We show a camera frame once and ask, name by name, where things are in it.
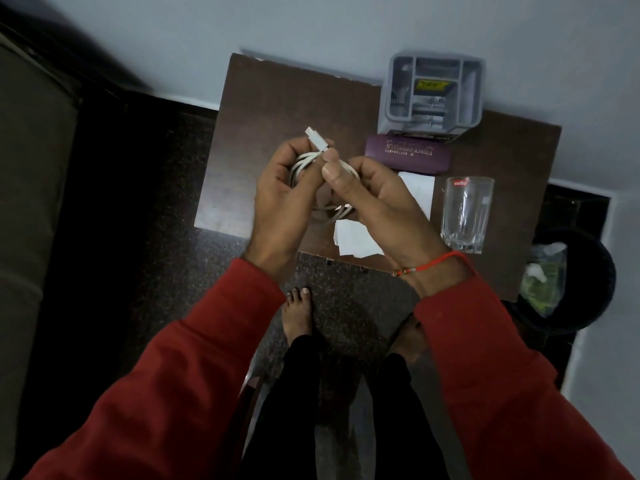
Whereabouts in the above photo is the black waste bin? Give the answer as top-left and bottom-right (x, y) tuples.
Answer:
(502, 226), (617, 336)

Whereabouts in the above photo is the clear drinking glass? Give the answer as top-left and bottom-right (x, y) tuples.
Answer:
(440, 176), (496, 254)

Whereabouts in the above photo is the white paper sheet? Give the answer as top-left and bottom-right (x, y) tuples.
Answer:
(397, 171), (437, 220)
(334, 219), (386, 259)

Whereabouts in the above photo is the person's left leg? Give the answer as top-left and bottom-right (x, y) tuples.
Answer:
(240, 335), (327, 480)

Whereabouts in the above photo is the grey plastic desk organizer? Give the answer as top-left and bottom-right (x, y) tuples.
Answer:
(377, 51), (487, 138)

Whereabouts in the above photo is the person's foot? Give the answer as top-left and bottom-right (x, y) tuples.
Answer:
(281, 287), (315, 348)
(387, 315), (427, 363)

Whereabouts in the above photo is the person's right forearm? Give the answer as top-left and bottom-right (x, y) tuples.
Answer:
(393, 251), (640, 480)

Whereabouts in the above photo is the white charging cable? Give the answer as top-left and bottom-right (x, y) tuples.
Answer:
(287, 126), (359, 223)

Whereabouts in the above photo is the dark olive couch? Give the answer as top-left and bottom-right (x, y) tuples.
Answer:
(0, 25), (82, 480)

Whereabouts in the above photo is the person's left forearm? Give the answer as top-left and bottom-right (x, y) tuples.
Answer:
(22, 255), (332, 480)

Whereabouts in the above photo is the red thread bracelet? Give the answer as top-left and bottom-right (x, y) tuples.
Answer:
(392, 250), (476, 279)

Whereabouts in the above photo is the crumpled plastic bag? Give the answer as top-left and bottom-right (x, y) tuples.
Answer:
(520, 242), (569, 318)

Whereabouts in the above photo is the purple spectacle case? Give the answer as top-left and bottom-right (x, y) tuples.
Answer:
(365, 134), (455, 173)

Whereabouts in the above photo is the person's right hand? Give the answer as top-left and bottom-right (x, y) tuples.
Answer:
(322, 155), (455, 275)

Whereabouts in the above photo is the person's left hand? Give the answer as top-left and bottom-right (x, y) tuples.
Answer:
(242, 137), (342, 275)

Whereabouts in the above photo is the person's leg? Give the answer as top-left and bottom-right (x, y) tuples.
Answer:
(240, 335), (327, 480)
(365, 352), (452, 480)

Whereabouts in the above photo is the yellow packet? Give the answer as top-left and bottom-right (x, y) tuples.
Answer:
(412, 77), (452, 93)

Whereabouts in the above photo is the person's right leg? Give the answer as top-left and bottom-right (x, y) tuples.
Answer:
(365, 352), (452, 480)

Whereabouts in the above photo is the person's left foot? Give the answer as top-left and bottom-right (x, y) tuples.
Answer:
(281, 287), (315, 348)

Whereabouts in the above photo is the person's right foot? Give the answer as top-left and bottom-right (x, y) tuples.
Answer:
(387, 315), (427, 363)

